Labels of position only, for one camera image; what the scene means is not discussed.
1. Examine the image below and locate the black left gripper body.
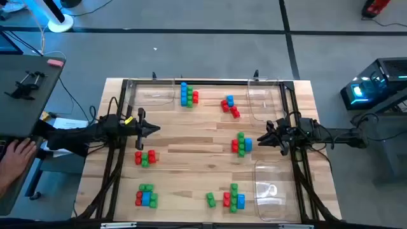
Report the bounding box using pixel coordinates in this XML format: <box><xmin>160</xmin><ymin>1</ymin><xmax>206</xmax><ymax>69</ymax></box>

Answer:
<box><xmin>127</xmin><ymin>108</ymin><xmax>146</xmax><ymax>151</ymax></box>

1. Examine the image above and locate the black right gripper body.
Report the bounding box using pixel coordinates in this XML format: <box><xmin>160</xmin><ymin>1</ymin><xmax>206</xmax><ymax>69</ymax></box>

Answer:
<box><xmin>266</xmin><ymin>118</ymin><xmax>303</xmax><ymax>156</ymax></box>

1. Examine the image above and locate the clear plastic bin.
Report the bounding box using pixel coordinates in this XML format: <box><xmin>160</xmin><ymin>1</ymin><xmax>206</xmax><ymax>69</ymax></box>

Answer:
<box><xmin>253</xmin><ymin>158</ymin><xmax>302</xmax><ymax>223</ymax></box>
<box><xmin>125</xmin><ymin>78</ymin><xmax>176</xmax><ymax>108</ymax></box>
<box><xmin>247</xmin><ymin>77</ymin><xmax>287</xmax><ymax>127</ymax></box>

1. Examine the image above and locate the person's forearm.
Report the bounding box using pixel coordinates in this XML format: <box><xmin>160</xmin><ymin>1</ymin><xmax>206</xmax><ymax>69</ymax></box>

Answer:
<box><xmin>0</xmin><ymin>177</ymin><xmax>15</xmax><ymax>200</ymax></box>

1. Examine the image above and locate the grey desk base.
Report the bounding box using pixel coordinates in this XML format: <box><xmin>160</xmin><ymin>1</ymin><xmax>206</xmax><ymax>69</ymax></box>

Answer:
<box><xmin>25</xmin><ymin>149</ymin><xmax>86</xmax><ymax>200</ymax></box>

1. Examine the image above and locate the grey metal stand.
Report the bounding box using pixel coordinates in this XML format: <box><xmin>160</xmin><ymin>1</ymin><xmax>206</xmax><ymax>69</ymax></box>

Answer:
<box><xmin>349</xmin><ymin>88</ymin><xmax>407</xmax><ymax>185</ymax></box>

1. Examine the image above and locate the dark side desk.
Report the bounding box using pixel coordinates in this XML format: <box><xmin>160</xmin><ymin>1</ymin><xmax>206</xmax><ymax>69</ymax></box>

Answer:
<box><xmin>0</xmin><ymin>53</ymin><xmax>67</xmax><ymax>216</ymax></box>

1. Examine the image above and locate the black lit computer tower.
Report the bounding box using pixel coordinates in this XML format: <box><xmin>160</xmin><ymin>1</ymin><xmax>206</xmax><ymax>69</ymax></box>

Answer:
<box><xmin>340</xmin><ymin>57</ymin><xmax>407</xmax><ymax>111</ymax></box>

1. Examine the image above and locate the person's hand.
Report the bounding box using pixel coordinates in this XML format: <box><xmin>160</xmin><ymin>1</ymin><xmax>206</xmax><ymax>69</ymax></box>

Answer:
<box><xmin>0</xmin><ymin>137</ymin><xmax>38</xmax><ymax>188</ymax></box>

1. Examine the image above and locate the black bar clamp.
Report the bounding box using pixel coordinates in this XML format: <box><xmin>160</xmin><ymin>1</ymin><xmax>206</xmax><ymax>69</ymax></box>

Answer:
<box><xmin>4</xmin><ymin>70</ymin><xmax>48</xmax><ymax>101</ymax></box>

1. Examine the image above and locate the white floor stand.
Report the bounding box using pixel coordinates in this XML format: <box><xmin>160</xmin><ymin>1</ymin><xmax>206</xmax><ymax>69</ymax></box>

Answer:
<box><xmin>24</xmin><ymin>0</ymin><xmax>74</xmax><ymax>34</ymax></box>

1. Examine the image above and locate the black round base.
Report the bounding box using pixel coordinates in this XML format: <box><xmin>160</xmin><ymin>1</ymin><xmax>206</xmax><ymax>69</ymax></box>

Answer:
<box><xmin>59</xmin><ymin>0</ymin><xmax>83</xmax><ymax>9</ymax></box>

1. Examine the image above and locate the red device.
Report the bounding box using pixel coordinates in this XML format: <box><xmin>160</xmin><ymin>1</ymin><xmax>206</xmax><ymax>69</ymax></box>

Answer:
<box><xmin>361</xmin><ymin>0</ymin><xmax>392</xmax><ymax>19</ymax></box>

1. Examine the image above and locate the black monitor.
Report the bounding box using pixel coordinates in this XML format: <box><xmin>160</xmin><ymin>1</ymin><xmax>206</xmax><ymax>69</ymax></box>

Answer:
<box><xmin>0</xmin><ymin>31</ymin><xmax>24</xmax><ymax>55</ymax></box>

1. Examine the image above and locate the black metal table frame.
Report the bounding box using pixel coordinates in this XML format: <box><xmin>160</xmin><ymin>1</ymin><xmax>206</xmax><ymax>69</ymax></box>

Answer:
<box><xmin>76</xmin><ymin>78</ymin><xmax>340</xmax><ymax>228</ymax></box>

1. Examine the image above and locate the thin yellow cable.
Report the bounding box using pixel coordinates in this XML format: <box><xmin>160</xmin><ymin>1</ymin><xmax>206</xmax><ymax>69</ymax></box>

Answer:
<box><xmin>30</xmin><ymin>6</ymin><xmax>46</xmax><ymax>57</ymax></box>

